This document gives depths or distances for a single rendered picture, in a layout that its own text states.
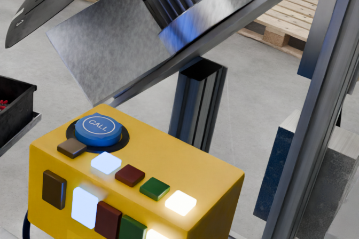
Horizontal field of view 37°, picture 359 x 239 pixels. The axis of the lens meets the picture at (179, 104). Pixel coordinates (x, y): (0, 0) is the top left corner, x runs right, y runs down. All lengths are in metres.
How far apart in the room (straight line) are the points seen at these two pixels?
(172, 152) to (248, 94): 2.49
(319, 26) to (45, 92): 1.93
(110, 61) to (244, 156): 1.67
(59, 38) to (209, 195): 0.46
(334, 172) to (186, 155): 0.58
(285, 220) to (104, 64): 0.43
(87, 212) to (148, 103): 2.25
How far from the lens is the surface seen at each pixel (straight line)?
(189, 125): 1.00
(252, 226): 2.09
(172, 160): 0.46
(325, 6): 0.93
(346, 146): 1.03
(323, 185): 1.05
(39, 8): 0.99
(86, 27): 0.83
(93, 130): 0.47
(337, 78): 0.85
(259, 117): 2.76
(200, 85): 0.96
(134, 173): 0.43
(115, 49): 0.82
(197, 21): 0.77
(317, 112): 0.90
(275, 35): 3.60
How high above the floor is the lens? 1.34
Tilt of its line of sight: 30 degrees down
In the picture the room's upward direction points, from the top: 10 degrees clockwise
